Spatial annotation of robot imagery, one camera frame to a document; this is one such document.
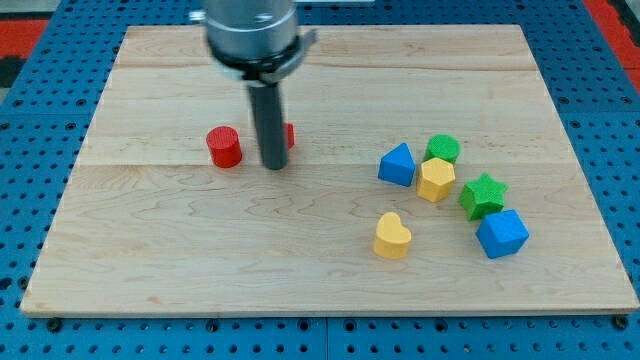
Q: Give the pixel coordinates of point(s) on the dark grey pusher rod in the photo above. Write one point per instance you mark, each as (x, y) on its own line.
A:
(268, 119)

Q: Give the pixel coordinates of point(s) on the red cylinder block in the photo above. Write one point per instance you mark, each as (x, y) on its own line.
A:
(224, 147)

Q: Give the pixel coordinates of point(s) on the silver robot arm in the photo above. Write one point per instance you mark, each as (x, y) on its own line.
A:
(258, 43)

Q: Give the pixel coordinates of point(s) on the red star block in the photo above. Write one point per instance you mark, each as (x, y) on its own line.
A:
(290, 135)

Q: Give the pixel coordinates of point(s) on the green star block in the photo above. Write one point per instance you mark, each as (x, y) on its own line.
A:
(482, 197)

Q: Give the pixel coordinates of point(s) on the blue triangle block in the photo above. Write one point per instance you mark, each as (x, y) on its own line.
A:
(397, 166)

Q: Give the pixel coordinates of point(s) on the light wooden board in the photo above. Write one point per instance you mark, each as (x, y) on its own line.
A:
(148, 226)

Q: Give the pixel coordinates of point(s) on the green cylinder block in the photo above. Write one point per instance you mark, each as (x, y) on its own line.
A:
(444, 147)

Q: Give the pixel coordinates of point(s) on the yellow hexagon block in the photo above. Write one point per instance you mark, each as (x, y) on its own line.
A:
(436, 179)

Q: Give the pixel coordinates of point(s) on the yellow heart block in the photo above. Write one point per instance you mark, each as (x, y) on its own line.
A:
(392, 239)

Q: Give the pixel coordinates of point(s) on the blue cube block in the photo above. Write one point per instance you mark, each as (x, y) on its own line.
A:
(503, 233)

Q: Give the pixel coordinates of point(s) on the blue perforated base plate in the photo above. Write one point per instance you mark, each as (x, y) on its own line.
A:
(48, 109)

